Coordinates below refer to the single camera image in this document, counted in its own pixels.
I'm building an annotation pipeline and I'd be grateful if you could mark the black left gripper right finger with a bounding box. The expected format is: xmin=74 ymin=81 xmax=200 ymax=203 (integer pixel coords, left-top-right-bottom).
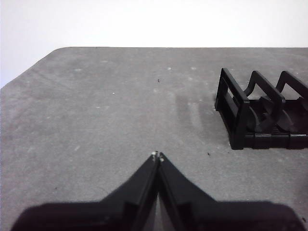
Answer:
xmin=158 ymin=151 xmax=307 ymax=231

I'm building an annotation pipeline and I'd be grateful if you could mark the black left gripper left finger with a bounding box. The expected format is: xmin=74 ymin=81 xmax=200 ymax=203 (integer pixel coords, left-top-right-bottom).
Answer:
xmin=11 ymin=151 xmax=160 ymax=231

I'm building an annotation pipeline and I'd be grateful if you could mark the black plate rack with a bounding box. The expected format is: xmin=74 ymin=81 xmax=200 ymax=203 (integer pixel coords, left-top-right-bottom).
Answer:
xmin=214 ymin=67 xmax=308 ymax=150

